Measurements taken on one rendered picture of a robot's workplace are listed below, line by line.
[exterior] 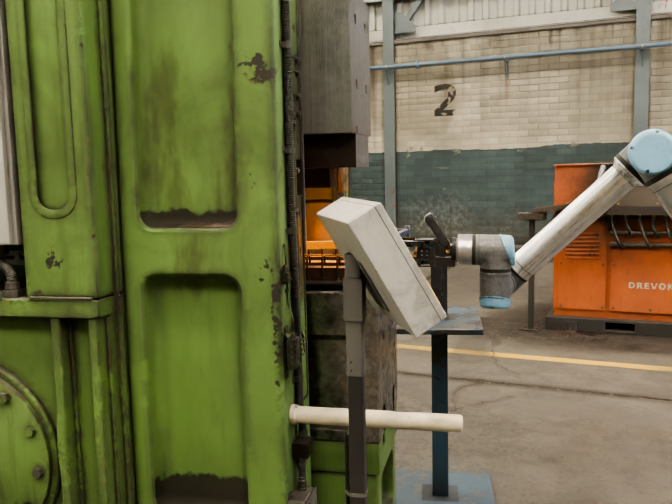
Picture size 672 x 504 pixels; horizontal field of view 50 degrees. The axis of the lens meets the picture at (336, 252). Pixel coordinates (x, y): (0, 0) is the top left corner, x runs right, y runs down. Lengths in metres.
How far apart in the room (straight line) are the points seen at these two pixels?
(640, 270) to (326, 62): 3.98
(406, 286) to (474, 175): 8.47
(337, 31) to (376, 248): 0.80
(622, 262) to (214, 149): 4.17
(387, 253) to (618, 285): 4.32
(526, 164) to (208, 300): 8.09
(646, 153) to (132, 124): 1.33
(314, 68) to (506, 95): 7.90
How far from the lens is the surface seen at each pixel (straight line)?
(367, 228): 1.43
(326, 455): 2.22
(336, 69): 2.03
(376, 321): 2.06
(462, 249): 2.12
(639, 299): 5.69
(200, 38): 1.95
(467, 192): 9.94
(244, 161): 1.82
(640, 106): 9.64
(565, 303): 5.73
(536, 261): 2.24
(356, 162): 2.06
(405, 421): 1.88
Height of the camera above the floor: 1.27
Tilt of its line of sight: 7 degrees down
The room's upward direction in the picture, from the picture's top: 1 degrees counter-clockwise
